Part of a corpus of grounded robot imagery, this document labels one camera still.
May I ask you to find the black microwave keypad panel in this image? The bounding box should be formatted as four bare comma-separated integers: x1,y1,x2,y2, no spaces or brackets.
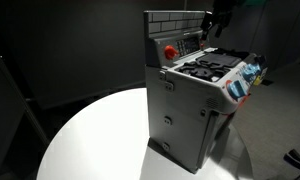
174,35,202,58

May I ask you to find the dark grey burner grate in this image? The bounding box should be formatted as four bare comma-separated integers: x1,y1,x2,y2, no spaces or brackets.
178,59,233,83

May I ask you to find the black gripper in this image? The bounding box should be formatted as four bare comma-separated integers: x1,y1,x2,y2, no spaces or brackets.
199,7,234,42

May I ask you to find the white grey toy stove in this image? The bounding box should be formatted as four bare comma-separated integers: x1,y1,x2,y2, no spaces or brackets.
143,9,268,174

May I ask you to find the dark grey ribbed griddle plate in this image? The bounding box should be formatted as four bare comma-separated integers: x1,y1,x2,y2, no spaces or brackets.
198,51,243,68

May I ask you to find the yellow sticker label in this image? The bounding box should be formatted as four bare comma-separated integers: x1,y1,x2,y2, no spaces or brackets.
253,74,265,87

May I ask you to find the blue stove knob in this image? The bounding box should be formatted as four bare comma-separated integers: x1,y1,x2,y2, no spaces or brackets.
242,63,262,83

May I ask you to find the black stand leg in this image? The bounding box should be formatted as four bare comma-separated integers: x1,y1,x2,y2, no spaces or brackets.
283,148,300,180

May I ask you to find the blue knob with red ring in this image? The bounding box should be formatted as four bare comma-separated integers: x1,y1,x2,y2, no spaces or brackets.
227,79,247,101

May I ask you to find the red timer knob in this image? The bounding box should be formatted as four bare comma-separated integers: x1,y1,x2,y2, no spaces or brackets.
163,44,180,61

